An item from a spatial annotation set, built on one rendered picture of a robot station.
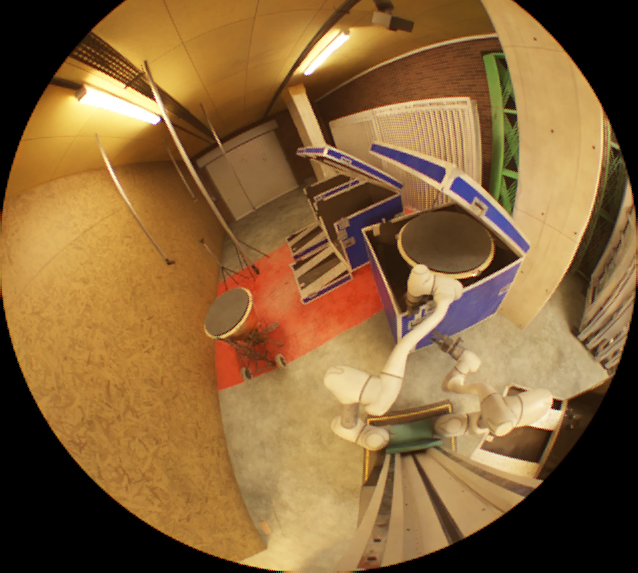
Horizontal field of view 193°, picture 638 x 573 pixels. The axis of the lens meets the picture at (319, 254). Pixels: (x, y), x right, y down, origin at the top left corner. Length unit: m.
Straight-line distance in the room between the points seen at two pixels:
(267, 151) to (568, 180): 7.87
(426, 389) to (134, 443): 2.56
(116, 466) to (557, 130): 3.53
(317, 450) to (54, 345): 2.36
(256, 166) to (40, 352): 7.69
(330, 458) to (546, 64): 3.29
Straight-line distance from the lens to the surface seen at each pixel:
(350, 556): 0.40
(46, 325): 1.98
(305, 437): 2.17
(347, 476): 2.11
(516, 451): 2.39
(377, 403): 0.81
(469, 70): 4.02
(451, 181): 0.78
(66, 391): 1.90
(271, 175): 7.84
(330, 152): 1.96
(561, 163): 1.64
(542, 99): 1.62
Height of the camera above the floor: 1.98
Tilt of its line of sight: 35 degrees down
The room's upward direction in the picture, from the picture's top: 25 degrees counter-clockwise
